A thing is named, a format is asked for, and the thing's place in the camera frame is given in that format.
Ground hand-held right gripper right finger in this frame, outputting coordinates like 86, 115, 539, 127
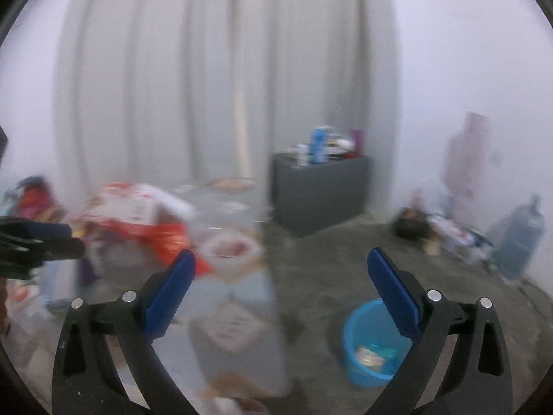
366, 247, 514, 415

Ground dark bag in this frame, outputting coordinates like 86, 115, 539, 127
392, 206, 433, 241

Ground blue plastic basin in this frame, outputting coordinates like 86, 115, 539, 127
343, 298, 414, 388

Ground grey curtain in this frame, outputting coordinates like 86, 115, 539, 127
54, 0, 402, 221

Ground red white cardboard box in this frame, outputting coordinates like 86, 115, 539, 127
82, 182, 198, 277

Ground pink hanging garment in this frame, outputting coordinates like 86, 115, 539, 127
445, 111, 492, 225

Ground large water jug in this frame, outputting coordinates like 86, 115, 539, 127
490, 194, 546, 282

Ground crumpled snack wrapper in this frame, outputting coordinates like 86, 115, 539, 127
354, 343, 399, 373

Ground pile of plastic bags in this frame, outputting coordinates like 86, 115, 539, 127
428, 212, 494, 265

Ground white paper bowl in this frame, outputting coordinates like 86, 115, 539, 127
201, 228, 265, 278

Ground pile of bags by wall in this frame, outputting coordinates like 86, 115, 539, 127
3, 175, 65, 225

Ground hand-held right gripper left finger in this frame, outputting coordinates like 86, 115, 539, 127
52, 248, 204, 415

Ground grey cabinet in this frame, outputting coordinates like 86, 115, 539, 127
271, 152, 373, 238

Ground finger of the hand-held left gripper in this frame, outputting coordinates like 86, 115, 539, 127
0, 238, 86, 279
0, 220, 73, 243

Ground wooden pole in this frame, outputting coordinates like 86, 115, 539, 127
230, 0, 252, 179

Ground blue pump bottle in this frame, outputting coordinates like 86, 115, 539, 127
310, 126, 331, 165

